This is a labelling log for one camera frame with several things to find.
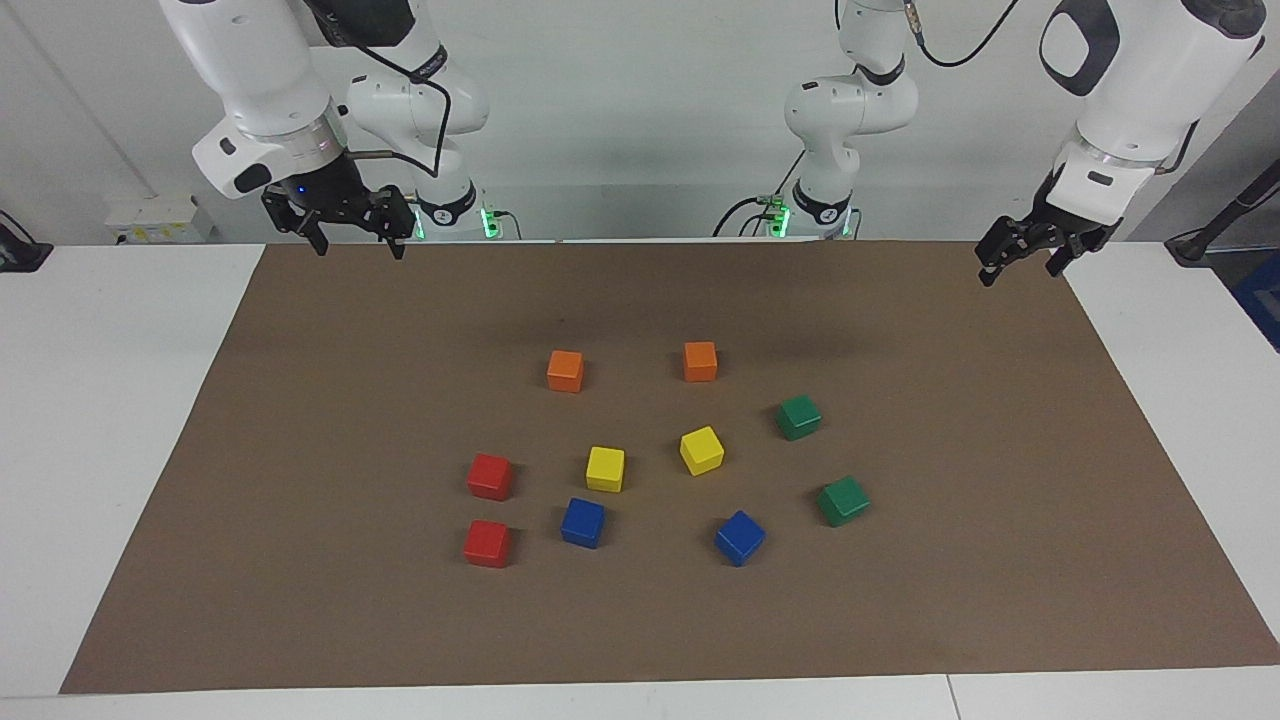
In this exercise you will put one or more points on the orange cube block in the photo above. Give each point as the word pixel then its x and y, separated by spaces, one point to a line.
pixel 565 372
pixel 700 362

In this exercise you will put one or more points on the green cube block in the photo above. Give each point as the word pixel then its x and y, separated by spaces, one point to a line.
pixel 798 418
pixel 843 501

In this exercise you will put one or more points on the black tripod stand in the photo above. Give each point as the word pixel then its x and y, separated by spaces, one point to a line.
pixel 1215 225

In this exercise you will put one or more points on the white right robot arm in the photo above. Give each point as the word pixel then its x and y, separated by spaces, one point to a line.
pixel 270 70

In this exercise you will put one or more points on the black clamp stand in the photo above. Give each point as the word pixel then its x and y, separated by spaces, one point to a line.
pixel 20 250

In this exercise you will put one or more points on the white wall socket box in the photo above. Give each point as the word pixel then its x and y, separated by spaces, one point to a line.
pixel 160 218

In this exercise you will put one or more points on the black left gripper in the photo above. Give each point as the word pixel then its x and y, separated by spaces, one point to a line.
pixel 1040 232

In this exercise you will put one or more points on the red cube block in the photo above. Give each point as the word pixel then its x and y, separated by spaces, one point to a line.
pixel 489 477
pixel 487 544

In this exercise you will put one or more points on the blue cube block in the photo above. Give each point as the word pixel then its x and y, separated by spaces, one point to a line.
pixel 740 538
pixel 583 523

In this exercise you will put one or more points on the yellow cube block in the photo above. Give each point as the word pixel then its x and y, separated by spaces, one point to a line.
pixel 702 451
pixel 605 469

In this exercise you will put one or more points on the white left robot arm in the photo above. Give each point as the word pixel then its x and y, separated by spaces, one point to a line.
pixel 1140 90

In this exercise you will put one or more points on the green base connector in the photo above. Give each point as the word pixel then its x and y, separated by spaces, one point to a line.
pixel 775 215

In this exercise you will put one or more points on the blue bin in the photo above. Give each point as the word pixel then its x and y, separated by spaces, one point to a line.
pixel 1262 300

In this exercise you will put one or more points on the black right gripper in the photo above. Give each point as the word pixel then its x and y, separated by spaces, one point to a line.
pixel 335 195

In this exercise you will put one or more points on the brown table mat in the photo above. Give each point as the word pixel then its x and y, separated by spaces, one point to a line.
pixel 300 550

